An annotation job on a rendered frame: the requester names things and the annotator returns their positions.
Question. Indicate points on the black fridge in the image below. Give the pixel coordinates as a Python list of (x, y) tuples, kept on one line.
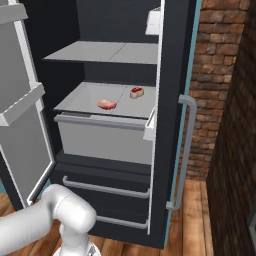
[(110, 133)]

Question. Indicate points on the grey fridge shelf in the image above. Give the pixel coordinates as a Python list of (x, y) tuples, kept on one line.
[(106, 52), (96, 95)]

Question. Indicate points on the flat red steak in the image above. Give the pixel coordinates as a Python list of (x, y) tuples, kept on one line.
[(106, 104)]

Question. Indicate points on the white door bin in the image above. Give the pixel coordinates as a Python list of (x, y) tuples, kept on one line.
[(154, 21), (150, 126)]

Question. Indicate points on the black fridge freezer drawer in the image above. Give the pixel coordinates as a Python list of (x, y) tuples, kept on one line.
[(106, 200)]

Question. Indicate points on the fridge door with white lining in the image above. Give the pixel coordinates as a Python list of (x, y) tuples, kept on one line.
[(20, 110)]

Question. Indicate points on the black fridge door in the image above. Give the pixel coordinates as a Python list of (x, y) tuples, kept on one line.
[(170, 116)]

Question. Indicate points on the grey door bin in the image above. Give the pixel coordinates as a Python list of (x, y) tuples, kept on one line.
[(21, 106), (13, 13)]

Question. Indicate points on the grey fridge crisper drawer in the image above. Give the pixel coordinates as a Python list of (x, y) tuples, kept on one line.
[(103, 140)]

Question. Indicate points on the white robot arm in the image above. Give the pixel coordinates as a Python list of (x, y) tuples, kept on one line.
[(63, 213)]

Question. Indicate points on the thick red steak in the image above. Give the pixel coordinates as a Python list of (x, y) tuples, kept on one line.
[(136, 92)]

